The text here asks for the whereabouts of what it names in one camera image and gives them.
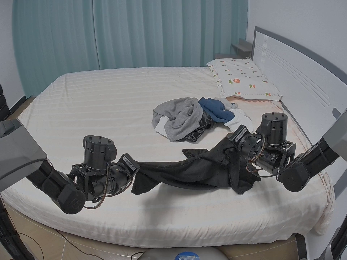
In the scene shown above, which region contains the bed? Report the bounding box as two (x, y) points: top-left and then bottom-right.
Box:
(1, 26), (347, 250)

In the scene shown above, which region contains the black T-shirt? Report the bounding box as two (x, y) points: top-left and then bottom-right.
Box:
(131, 136), (262, 196)

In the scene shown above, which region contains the blue-green curtain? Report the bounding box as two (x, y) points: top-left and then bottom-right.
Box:
(12, 0), (248, 97)

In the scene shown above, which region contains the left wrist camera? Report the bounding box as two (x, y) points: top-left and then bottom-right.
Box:
(104, 144), (117, 164)

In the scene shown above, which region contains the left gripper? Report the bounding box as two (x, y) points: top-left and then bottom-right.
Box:
(92, 153), (140, 198)

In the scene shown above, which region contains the black chest of drawers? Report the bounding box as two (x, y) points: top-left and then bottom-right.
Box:
(0, 84), (12, 121)

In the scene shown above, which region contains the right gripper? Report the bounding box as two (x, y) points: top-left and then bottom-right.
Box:
(229, 126), (281, 176)

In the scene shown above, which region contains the white printed pillow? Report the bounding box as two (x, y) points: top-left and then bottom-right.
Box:
(207, 58), (282, 101)

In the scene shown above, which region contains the pile of clothes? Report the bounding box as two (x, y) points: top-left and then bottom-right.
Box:
(152, 97), (254, 143)

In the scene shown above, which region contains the grey bedside table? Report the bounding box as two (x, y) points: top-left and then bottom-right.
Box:
(214, 38), (254, 62)

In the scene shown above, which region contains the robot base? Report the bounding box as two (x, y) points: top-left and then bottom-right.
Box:
(133, 248), (231, 260)

